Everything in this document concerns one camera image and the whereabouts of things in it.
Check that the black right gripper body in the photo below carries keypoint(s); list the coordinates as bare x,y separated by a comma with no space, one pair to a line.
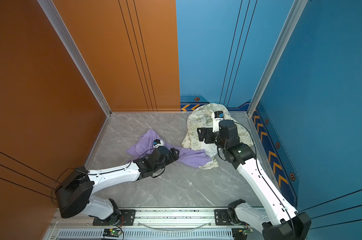
211,136

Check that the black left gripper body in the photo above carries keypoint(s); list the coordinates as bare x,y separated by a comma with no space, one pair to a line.
170,159

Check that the purple cloth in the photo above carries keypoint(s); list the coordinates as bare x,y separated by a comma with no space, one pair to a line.
188,157

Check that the cream green cartoon print cloth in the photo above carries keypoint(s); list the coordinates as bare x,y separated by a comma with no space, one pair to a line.
202,118

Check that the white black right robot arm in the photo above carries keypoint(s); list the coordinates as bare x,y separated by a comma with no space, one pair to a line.
280,221

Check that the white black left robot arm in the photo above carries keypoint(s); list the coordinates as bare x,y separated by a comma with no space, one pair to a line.
76,193

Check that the green circuit board left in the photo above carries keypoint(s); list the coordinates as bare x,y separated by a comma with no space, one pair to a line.
113,233

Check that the green circuit board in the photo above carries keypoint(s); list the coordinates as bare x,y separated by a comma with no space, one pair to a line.
241,233
113,233

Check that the green circuit board right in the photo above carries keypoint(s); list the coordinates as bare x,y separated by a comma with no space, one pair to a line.
241,233

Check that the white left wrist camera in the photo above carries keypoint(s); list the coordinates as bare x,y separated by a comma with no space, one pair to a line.
158,143

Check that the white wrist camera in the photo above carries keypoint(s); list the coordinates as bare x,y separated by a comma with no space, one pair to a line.
158,143
217,117

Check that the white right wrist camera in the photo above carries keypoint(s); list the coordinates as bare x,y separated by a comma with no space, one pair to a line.
217,117

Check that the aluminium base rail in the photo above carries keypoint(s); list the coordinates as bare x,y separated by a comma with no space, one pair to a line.
182,223

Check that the aluminium corner post right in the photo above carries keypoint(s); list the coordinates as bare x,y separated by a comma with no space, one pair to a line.
284,37

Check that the aluminium corner post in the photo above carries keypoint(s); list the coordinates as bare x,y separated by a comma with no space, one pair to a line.
67,40
284,37

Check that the aluminium corner post left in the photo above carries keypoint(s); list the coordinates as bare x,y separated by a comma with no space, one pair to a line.
67,40

